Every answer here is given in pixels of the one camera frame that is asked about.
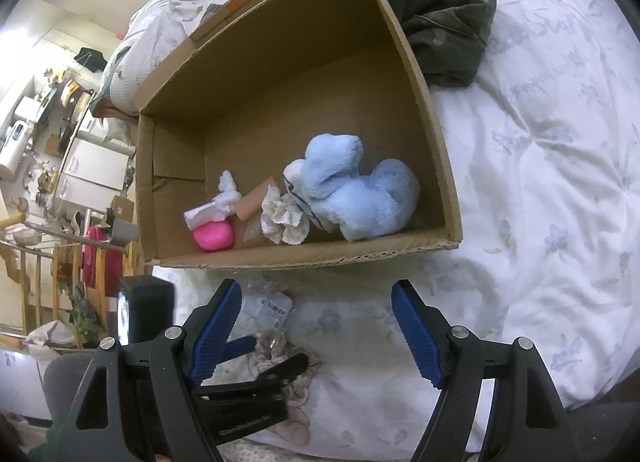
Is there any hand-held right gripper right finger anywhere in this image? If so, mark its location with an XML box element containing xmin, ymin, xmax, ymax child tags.
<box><xmin>391</xmin><ymin>279</ymin><xmax>585</xmax><ymax>462</ymax></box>

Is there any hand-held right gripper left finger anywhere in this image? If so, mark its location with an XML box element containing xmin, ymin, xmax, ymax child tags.
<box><xmin>62</xmin><ymin>278</ymin><xmax>244</xmax><ymax>462</ymax></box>

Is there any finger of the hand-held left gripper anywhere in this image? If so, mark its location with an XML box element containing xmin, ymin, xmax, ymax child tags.
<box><xmin>214</xmin><ymin>335</ymin><xmax>259</xmax><ymax>364</ymax></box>
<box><xmin>195</xmin><ymin>352</ymin><xmax>309</xmax><ymax>402</ymax></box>

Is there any brown lace scrunchie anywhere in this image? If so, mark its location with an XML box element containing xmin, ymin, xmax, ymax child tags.
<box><xmin>249</xmin><ymin>331</ymin><xmax>322</xmax><ymax>405</ymax></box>

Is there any pink rubber duck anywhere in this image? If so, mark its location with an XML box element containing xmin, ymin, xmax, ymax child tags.
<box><xmin>193</xmin><ymin>220</ymin><xmax>235</xmax><ymax>254</ymax></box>

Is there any white sock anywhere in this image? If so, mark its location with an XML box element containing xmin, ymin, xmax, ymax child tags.
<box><xmin>183</xmin><ymin>170</ymin><xmax>244</xmax><ymax>231</ymax></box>

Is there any cream fabric flower scrunchie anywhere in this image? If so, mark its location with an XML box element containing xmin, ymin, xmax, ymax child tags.
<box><xmin>259</xmin><ymin>185</ymin><xmax>311</xmax><ymax>246</ymax></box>

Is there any tan cylindrical cup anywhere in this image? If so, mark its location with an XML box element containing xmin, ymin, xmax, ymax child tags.
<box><xmin>235</xmin><ymin>175</ymin><xmax>281</xmax><ymax>221</ymax></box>

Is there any light blue plush toy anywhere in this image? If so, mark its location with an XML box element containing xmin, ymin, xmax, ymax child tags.
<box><xmin>282</xmin><ymin>134</ymin><xmax>422</xmax><ymax>243</ymax></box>

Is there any brown cardboard box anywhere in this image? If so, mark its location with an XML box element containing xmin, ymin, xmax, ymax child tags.
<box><xmin>135</xmin><ymin>0</ymin><xmax>464</xmax><ymax>271</ymax></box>

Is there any clear plastic packet with label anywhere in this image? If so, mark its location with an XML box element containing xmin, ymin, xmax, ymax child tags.
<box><xmin>239</xmin><ymin>281</ymin><xmax>294</xmax><ymax>339</ymax></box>

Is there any green potted plant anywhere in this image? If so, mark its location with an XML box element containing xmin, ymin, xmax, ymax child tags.
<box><xmin>67</xmin><ymin>286</ymin><xmax>107</xmax><ymax>349</ymax></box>

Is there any grey bin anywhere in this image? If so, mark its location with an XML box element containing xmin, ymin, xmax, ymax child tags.
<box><xmin>111</xmin><ymin>216</ymin><xmax>141</xmax><ymax>248</ymax></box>

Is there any wooden rack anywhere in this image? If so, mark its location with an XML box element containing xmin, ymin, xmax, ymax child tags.
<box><xmin>0</xmin><ymin>211</ymin><xmax>132</xmax><ymax>344</ymax></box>

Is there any white cabinet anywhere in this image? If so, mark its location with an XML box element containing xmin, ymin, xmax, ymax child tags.
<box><xmin>52</xmin><ymin>134</ymin><xmax>137</xmax><ymax>216</ymax></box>

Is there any white floral bed sheet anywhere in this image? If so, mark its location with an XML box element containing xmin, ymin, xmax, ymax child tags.
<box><xmin>150</xmin><ymin>0</ymin><xmax>640</xmax><ymax>462</ymax></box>

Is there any white kitchen appliance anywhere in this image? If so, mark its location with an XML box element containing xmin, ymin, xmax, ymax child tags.
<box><xmin>0</xmin><ymin>121</ymin><xmax>37</xmax><ymax>181</ymax></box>

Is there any black hanging garment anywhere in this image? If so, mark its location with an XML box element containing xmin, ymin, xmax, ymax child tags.
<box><xmin>73</xmin><ymin>46</ymin><xmax>109</xmax><ymax>74</ymax></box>

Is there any camouflage jacket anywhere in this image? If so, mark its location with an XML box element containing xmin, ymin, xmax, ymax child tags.
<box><xmin>367</xmin><ymin>0</ymin><xmax>499</xmax><ymax>89</ymax></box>

